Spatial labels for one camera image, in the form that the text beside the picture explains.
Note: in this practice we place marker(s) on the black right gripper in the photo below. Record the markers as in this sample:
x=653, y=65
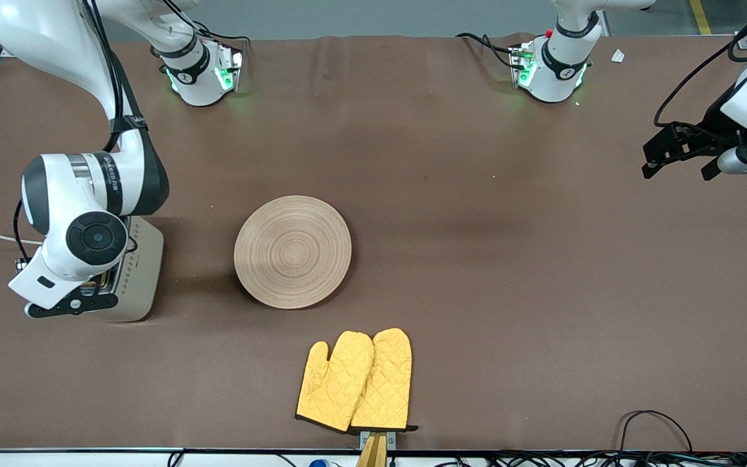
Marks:
x=96, y=281

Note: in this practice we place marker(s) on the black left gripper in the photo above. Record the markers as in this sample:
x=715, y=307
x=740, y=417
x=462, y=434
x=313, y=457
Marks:
x=714, y=122

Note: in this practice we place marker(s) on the round wooden plate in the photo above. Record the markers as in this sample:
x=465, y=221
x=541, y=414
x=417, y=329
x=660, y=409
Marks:
x=292, y=253

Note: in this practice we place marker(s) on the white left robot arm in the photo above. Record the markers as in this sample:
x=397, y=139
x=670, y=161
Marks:
x=558, y=74

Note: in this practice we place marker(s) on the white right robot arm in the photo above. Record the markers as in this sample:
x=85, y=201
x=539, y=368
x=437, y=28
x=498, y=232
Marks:
x=88, y=188

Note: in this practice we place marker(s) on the beige chrome two-slot toaster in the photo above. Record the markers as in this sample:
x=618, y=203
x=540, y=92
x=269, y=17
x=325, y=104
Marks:
x=146, y=279

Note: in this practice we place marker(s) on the small white paper scrap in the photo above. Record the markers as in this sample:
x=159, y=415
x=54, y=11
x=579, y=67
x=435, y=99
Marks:
x=618, y=56

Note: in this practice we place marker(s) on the brown table cover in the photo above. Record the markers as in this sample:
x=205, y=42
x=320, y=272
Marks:
x=451, y=194

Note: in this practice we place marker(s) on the yellow quilted oven mitt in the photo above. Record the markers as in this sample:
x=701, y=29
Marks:
x=390, y=376
x=334, y=383

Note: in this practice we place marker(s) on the small blue object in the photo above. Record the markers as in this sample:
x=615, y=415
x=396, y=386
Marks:
x=319, y=464

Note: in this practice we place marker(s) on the wooden strip with metal bracket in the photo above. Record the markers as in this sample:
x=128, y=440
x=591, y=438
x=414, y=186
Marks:
x=373, y=451

